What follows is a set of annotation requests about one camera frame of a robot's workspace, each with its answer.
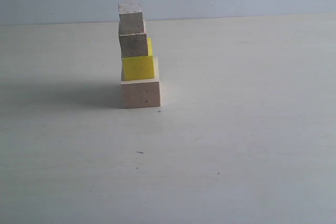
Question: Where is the yellow cube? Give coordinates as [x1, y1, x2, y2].
[122, 37, 155, 81]

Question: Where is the large light wooden cube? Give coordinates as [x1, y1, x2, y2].
[121, 57, 161, 109]

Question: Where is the medium wooden cube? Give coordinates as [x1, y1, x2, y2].
[118, 20, 149, 58]

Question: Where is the small pale wooden cube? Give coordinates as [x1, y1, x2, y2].
[118, 1, 144, 35]

